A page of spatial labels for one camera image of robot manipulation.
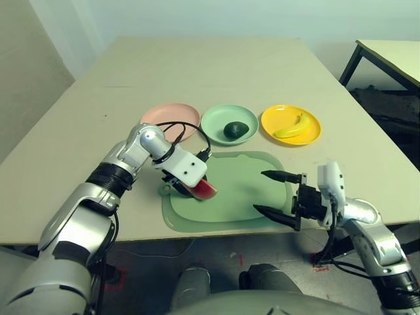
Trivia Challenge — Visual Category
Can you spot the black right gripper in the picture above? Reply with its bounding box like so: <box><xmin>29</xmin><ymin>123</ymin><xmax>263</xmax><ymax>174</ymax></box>
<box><xmin>252</xmin><ymin>169</ymin><xmax>326</xmax><ymax>232</ymax></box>

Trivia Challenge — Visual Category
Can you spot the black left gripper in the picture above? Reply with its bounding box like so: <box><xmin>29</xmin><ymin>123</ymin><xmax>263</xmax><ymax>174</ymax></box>
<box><xmin>162</xmin><ymin>173</ymin><xmax>194</xmax><ymax>198</ymax></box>

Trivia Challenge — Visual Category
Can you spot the red watermelon slice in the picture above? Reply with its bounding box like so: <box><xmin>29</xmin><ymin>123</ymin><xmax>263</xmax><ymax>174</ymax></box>
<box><xmin>188</xmin><ymin>178</ymin><xmax>217</xmax><ymax>201</ymax></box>

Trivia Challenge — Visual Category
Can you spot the yellow banana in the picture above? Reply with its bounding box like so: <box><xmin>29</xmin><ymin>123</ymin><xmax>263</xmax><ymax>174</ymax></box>
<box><xmin>273</xmin><ymin>112</ymin><xmax>312</xmax><ymax>138</ymax></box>

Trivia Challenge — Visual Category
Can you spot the dark green avocado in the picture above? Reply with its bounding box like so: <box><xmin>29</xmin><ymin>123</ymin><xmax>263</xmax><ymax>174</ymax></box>
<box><xmin>223</xmin><ymin>121</ymin><xmax>249</xmax><ymax>139</ymax></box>

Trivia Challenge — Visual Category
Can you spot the green cutting board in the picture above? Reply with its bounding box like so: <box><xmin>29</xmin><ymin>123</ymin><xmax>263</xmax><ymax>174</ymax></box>
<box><xmin>159</xmin><ymin>150</ymin><xmax>295</xmax><ymax>233</ymax></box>

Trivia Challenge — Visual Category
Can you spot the pink round plate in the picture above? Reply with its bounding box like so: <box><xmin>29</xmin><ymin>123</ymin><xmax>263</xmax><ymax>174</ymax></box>
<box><xmin>140</xmin><ymin>103</ymin><xmax>201</xmax><ymax>142</ymax></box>

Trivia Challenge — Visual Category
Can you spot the green round plate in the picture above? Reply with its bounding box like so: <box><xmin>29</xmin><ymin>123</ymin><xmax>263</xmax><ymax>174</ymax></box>
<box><xmin>200</xmin><ymin>104</ymin><xmax>259</xmax><ymax>146</ymax></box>

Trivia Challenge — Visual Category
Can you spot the yellow round plate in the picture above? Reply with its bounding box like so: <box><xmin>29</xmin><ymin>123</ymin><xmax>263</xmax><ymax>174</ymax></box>
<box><xmin>261</xmin><ymin>104</ymin><xmax>322</xmax><ymax>146</ymax></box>

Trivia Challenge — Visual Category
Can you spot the red floor tape corner mark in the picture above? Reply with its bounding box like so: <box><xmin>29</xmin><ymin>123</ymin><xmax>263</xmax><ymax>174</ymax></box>
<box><xmin>104</xmin><ymin>268</ymin><xmax>128</xmax><ymax>292</ymax></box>
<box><xmin>311</xmin><ymin>254</ymin><xmax>331</xmax><ymax>274</ymax></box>

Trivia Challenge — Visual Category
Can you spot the grey robot right leg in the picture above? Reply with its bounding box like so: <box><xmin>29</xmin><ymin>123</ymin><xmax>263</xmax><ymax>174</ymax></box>
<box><xmin>239</xmin><ymin>264</ymin><xmax>303</xmax><ymax>295</ymax></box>

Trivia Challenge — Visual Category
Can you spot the grey robot leg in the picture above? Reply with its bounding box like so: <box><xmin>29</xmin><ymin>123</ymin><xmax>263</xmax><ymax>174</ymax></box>
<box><xmin>172</xmin><ymin>264</ymin><xmax>211</xmax><ymax>309</ymax></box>
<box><xmin>239</xmin><ymin>264</ymin><xmax>303</xmax><ymax>295</ymax></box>

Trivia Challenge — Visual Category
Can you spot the grey robot left leg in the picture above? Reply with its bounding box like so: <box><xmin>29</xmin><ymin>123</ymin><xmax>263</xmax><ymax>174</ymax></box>
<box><xmin>172</xmin><ymin>264</ymin><xmax>211</xmax><ymax>309</ymax></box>

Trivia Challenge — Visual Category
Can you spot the grey robot torso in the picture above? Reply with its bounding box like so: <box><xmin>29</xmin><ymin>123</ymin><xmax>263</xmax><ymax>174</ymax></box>
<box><xmin>170</xmin><ymin>290</ymin><xmax>381</xmax><ymax>315</ymax></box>

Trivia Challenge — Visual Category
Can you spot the black floor mat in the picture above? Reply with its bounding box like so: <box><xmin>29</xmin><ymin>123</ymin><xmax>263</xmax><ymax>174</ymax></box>
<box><xmin>346</xmin><ymin>85</ymin><xmax>420</xmax><ymax>138</ymax></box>

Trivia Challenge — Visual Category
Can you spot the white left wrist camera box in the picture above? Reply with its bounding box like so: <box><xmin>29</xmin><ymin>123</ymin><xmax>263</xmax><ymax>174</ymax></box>
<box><xmin>152</xmin><ymin>144</ymin><xmax>208</xmax><ymax>188</ymax></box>

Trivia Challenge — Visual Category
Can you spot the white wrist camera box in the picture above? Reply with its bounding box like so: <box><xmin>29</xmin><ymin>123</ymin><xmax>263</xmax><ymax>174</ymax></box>
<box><xmin>316</xmin><ymin>161</ymin><xmax>346</xmax><ymax>229</ymax></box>
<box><xmin>152</xmin><ymin>144</ymin><xmax>208</xmax><ymax>188</ymax></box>

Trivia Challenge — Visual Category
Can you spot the black left camera cable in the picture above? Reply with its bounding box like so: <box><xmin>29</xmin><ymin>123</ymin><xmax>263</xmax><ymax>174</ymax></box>
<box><xmin>153</xmin><ymin>121</ymin><xmax>213</xmax><ymax>161</ymax></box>

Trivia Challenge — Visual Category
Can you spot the black camera cable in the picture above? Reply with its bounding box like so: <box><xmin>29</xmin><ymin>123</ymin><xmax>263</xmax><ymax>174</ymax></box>
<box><xmin>153</xmin><ymin>121</ymin><xmax>213</xmax><ymax>161</ymax></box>
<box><xmin>313</xmin><ymin>201</ymin><xmax>377</xmax><ymax>280</ymax></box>

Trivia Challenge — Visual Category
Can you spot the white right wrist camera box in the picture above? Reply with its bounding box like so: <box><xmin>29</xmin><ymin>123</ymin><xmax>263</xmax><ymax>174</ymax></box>
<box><xmin>316</xmin><ymin>161</ymin><xmax>346</xmax><ymax>229</ymax></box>

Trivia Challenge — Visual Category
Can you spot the short black left cable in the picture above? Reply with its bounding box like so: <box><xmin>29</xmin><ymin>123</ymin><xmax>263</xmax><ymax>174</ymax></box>
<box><xmin>162</xmin><ymin>124</ymin><xmax>185</xmax><ymax>145</ymax></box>

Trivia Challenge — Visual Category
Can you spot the black right camera cable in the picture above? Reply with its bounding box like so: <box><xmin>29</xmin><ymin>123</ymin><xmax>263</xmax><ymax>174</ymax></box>
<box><xmin>313</xmin><ymin>201</ymin><xmax>377</xmax><ymax>280</ymax></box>

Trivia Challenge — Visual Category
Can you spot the thin white floor cable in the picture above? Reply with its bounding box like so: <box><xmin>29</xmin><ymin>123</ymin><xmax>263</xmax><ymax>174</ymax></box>
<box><xmin>136</xmin><ymin>239</ymin><xmax>194</xmax><ymax>260</ymax></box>

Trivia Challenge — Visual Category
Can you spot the beige side table black frame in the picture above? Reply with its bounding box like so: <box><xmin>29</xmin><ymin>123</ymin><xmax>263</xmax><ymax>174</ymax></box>
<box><xmin>339</xmin><ymin>39</ymin><xmax>420</xmax><ymax>96</ymax></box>

